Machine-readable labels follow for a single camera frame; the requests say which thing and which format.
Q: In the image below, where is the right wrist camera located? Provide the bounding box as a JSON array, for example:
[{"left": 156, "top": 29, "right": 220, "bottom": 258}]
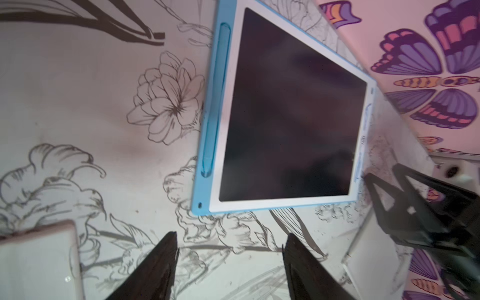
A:
[{"left": 433, "top": 160, "right": 480, "bottom": 194}]

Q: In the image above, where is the blue stylus in tablet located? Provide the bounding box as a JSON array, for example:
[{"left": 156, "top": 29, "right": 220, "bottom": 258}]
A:
[{"left": 201, "top": 22, "right": 231, "bottom": 178}]

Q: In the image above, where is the white drawing tablet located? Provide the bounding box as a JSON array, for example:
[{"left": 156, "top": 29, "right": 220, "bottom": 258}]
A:
[
  {"left": 1, "top": 221, "right": 85, "bottom": 300},
  {"left": 342, "top": 210, "right": 411, "bottom": 300}
]

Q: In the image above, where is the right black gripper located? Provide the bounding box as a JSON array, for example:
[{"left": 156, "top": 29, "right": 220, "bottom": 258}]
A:
[{"left": 363, "top": 164, "right": 480, "bottom": 300}]

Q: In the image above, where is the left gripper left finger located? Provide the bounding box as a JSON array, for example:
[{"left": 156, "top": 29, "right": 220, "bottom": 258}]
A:
[{"left": 107, "top": 231, "right": 179, "bottom": 300}]

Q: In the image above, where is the blue-edged drawing tablet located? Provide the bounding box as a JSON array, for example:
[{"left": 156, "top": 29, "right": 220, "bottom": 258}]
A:
[{"left": 191, "top": 1, "right": 377, "bottom": 216}]

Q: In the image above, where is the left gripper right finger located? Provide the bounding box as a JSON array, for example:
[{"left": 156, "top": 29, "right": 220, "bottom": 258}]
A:
[{"left": 282, "top": 233, "right": 355, "bottom": 300}]

